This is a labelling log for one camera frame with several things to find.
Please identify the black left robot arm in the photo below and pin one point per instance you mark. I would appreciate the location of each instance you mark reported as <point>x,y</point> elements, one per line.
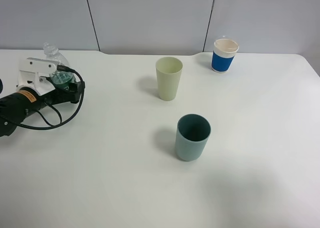
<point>9,125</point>

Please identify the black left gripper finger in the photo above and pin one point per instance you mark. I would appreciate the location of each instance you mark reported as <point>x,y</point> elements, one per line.
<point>70,93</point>

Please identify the blue sleeve paper cup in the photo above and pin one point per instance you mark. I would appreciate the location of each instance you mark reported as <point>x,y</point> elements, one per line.
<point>224,51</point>

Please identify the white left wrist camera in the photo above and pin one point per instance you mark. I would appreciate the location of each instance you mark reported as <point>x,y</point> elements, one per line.
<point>29,71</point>

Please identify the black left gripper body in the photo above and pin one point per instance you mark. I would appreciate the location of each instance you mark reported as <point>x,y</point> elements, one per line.
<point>25,102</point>

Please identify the pale yellow plastic cup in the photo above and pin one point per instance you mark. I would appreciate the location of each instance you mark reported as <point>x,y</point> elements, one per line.
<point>168,73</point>

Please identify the teal plastic cup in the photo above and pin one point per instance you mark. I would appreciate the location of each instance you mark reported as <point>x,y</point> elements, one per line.
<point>192,135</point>

